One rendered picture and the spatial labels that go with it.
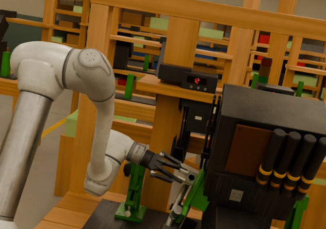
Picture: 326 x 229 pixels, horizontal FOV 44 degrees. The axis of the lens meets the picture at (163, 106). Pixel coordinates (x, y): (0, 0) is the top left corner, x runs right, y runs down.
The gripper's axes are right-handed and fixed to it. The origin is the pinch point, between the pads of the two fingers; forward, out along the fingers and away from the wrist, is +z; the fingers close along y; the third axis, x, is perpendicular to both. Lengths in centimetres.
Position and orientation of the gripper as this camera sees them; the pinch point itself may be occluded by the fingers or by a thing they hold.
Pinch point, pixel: (185, 176)
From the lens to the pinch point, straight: 177.2
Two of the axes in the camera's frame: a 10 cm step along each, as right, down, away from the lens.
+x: -1.8, 4.9, 8.5
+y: 3.9, -7.6, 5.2
